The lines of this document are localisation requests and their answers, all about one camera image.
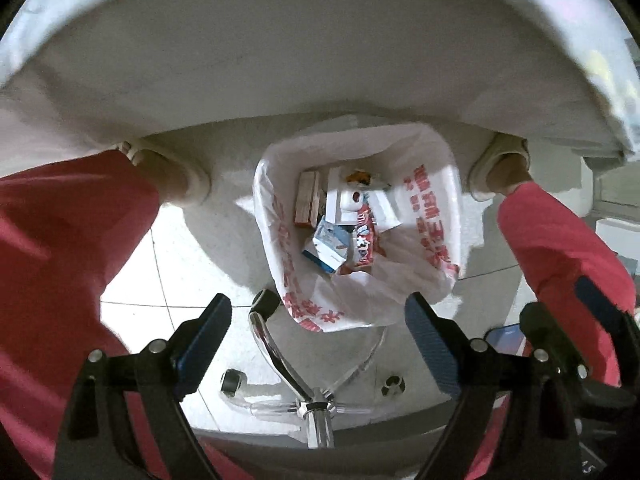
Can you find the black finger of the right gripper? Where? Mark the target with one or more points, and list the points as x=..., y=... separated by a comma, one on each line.
x=546, y=337

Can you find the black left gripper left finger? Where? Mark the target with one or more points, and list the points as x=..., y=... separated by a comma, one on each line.
x=96, y=439

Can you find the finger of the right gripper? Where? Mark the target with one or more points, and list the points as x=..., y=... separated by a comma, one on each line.
x=619, y=325

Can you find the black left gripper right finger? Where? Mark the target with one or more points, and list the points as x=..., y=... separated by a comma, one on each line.
x=513, y=406

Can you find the red candy bar wrapper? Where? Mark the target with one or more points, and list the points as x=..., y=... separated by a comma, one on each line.
x=364, y=243

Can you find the white orange snack packet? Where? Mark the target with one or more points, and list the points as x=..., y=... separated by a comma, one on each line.
x=367, y=180

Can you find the red white ointment box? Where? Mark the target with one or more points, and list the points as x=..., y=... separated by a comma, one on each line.
x=343, y=202

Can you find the white plastic trash bag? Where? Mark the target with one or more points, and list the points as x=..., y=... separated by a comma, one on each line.
x=423, y=254

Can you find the red trouser right leg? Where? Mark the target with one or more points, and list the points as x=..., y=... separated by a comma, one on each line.
x=554, y=248

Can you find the red trouser leg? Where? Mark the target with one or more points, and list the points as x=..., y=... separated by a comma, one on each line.
x=554, y=248
x=67, y=229

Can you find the chrome chair base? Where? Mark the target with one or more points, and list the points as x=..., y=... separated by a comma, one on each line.
x=315, y=408

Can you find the red trouser left leg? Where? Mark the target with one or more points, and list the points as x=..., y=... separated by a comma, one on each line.
x=67, y=229

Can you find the right beige slipper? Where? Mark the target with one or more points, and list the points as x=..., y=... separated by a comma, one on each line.
x=501, y=169

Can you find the beige slipper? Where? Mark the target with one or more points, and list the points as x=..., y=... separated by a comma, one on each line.
x=501, y=169
x=179, y=180

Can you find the left beige slipper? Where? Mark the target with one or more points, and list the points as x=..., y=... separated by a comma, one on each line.
x=179, y=180

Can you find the blue white box in bag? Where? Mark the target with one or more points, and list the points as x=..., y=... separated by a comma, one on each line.
x=328, y=247

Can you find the grey circle-patterned bed sheet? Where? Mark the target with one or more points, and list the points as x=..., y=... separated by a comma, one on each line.
x=80, y=75

